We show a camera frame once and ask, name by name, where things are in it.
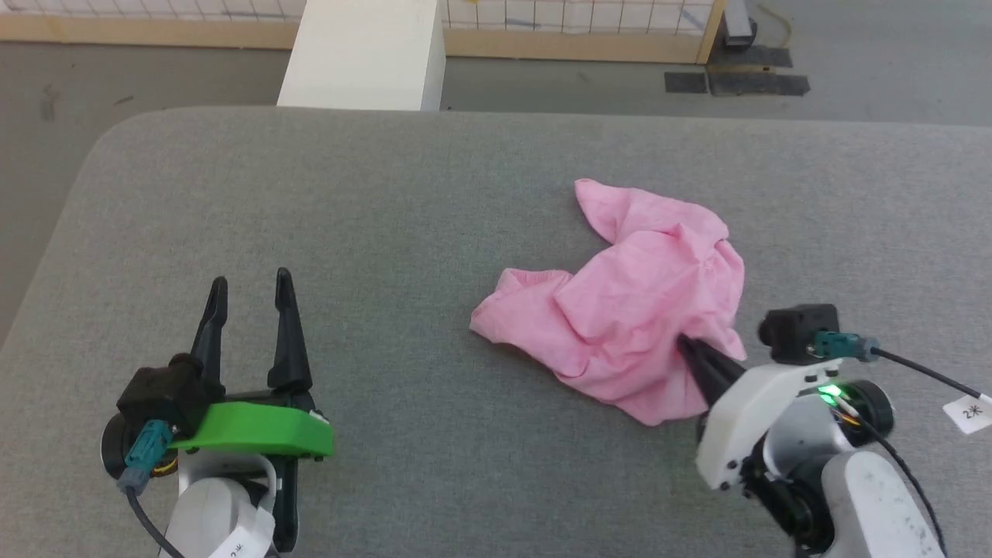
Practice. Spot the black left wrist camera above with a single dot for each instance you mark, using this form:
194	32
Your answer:
167	391

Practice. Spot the wooden framed grid fence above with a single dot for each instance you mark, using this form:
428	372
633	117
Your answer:
573	35

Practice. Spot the wide dark floor mat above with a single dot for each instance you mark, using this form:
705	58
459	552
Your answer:
758	77

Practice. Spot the grey fabric sofa cushion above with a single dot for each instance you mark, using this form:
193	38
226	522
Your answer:
434	232

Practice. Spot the small dark floor mat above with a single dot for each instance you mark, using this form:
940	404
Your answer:
687	83

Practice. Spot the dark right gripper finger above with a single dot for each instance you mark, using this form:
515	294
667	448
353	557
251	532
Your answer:
701	376
722	364

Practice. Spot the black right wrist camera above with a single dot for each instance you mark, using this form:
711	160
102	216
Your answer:
798	333

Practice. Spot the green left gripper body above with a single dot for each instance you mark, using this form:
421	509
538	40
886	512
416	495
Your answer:
256	430

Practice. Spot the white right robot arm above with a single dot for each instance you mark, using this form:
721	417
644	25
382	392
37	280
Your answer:
860	488

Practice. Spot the pink t-shirt garment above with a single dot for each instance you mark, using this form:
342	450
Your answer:
635	294

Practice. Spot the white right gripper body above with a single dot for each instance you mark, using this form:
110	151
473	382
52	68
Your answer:
748	422

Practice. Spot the white square pillar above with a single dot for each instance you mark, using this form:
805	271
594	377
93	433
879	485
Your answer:
364	54

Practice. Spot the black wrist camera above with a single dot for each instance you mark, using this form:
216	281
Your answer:
167	391
798	333

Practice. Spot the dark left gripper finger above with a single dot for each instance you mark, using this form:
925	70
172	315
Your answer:
211	333
288	341

